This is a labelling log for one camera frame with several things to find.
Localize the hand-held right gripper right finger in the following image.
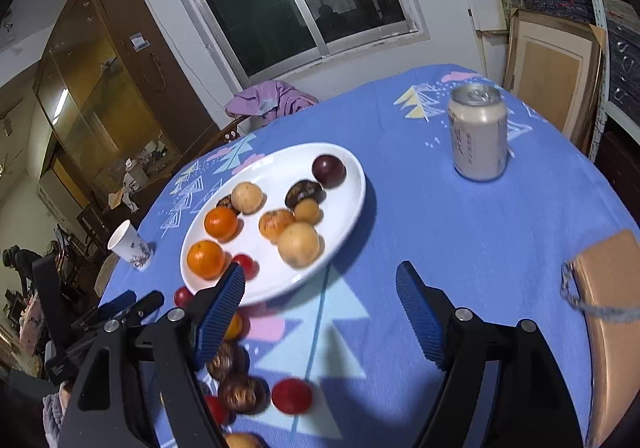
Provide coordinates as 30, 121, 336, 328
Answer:
395, 261, 585, 448

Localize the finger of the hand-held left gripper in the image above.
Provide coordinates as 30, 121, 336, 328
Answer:
72, 290, 137, 330
119, 291, 165, 327

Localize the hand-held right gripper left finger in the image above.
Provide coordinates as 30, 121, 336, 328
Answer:
59, 262, 247, 448

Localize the yellow-orange tomato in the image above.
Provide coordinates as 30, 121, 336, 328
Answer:
225, 312, 249, 341

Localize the large orange mandarin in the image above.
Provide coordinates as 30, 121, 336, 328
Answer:
186, 239, 226, 280

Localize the small orange mandarin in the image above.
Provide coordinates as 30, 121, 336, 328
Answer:
204, 206, 240, 241

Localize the orange spotted fruit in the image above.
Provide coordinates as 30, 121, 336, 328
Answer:
258, 209, 296, 244

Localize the large smooth tan fruit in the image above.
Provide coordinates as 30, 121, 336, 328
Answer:
277, 221, 321, 270

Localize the medium tan spotted fruit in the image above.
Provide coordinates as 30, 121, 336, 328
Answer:
231, 181, 264, 215

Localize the large tan spotted fruit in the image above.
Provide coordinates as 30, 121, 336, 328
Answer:
223, 432, 268, 448

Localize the small tan fruit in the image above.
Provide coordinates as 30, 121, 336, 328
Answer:
293, 199, 321, 224

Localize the white oval plate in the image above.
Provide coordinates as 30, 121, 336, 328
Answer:
180, 142, 367, 306

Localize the large dark water chestnut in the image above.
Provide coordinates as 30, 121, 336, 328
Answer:
285, 179, 326, 209

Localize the dark purple plum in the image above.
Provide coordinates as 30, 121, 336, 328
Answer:
311, 155, 347, 189

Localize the person's left forearm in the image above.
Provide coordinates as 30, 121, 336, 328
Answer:
42, 383, 76, 448

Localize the white paper cup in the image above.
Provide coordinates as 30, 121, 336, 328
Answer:
107, 219, 151, 272

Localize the blue printed tablecloth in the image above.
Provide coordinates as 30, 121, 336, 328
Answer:
97, 63, 640, 448

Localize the wooden chair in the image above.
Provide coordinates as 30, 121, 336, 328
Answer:
212, 114, 253, 145

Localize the beige drink can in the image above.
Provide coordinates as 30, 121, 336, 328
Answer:
446, 82, 508, 182

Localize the brown pouch with tassel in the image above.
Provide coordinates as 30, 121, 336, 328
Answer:
561, 228, 640, 448

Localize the wooden glass-door cabinet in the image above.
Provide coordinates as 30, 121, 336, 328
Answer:
32, 0, 221, 209

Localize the purple cloth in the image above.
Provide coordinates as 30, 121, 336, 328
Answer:
224, 80, 320, 119

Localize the sliding glass window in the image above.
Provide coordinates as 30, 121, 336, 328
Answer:
164, 0, 431, 89

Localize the white metal shelf rack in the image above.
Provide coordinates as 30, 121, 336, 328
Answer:
565, 0, 640, 164

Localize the wooden picture frame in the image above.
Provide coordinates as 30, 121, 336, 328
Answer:
502, 11, 608, 154

